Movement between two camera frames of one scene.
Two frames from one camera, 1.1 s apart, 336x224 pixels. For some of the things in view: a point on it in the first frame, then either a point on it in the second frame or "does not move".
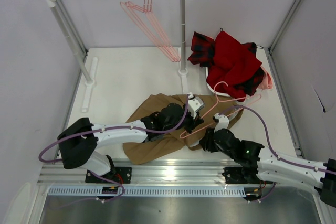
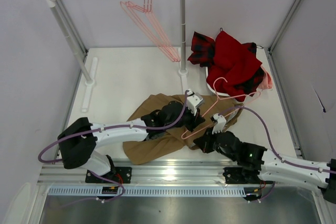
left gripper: x=194 y=121 does not move
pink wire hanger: x=256 y=97 to x=258 y=93
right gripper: x=209 y=138 does not move
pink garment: x=267 y=82 does not move
